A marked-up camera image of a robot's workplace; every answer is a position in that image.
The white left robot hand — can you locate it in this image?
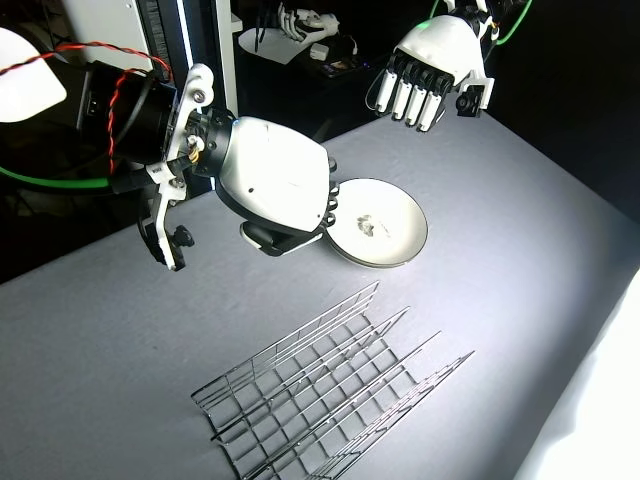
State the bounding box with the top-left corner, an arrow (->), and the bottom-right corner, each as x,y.
365,14 -> 487,134

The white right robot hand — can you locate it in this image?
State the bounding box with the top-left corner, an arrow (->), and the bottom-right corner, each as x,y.
214,117 -> 342,259

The black device with blue light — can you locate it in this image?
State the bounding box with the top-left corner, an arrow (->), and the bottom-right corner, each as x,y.
322,55 -> 371,79

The white paper sheet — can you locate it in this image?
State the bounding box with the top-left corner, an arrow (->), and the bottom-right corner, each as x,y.
237,27 -> 326,65

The spare white robot hand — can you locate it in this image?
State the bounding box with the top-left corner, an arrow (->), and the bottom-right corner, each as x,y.
277,2 -> 341,45

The white robot column with light strip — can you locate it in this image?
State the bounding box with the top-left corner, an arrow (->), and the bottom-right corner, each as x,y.
64,0 -> 240,191

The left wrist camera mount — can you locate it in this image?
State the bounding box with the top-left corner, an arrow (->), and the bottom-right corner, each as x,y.
455,79 -> 495,119

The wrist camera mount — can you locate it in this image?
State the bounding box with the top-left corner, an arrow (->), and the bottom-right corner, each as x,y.
455,79 -> 495,119
137,63 -> 217,273

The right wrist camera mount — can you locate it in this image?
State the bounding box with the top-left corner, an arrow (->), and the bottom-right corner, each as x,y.
137,63 -> 217,273

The metal wire plate rack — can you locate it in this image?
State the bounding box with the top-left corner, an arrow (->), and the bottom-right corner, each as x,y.
190,280 -> 475,480

